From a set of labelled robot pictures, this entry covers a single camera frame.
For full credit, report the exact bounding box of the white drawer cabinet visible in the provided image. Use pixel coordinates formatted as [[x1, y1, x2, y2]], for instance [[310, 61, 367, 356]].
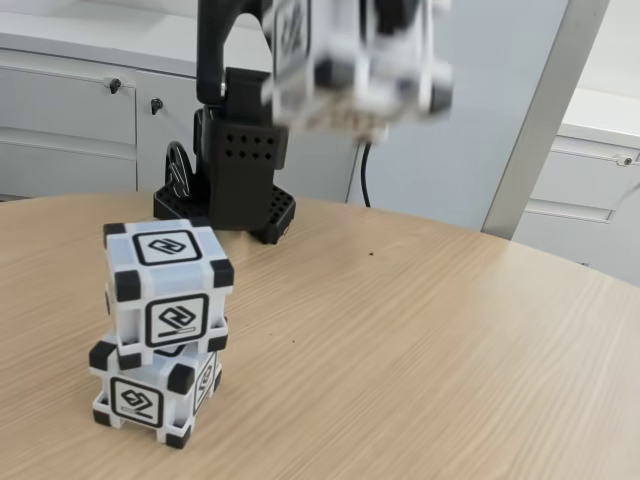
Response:
[[514, 84, 640, 289]]

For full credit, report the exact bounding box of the black round clamp knob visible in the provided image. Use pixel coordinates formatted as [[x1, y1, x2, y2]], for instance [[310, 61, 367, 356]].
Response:
[[162, 141, 194, 201]]

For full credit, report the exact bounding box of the black cable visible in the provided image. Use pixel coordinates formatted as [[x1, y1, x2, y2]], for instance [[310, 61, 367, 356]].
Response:
[[357, 139, 374, 207]]

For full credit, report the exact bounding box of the white cube with letter symbol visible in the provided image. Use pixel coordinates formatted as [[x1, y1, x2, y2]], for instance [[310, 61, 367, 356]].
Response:
[[260, 0, 457, 146]]

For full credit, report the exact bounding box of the white cube with house symbol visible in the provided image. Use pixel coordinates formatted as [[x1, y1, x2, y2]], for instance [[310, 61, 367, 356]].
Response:
[[88, 339, 224, 450]]

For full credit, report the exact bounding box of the grey metal pillar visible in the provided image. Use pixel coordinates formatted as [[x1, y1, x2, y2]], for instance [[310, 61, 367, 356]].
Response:
[[480, 0, 614, 242]]

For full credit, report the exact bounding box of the white cube with lightning symbol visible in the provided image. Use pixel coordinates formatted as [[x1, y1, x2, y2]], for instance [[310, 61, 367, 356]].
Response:
[[102, 218, 236, 371]]

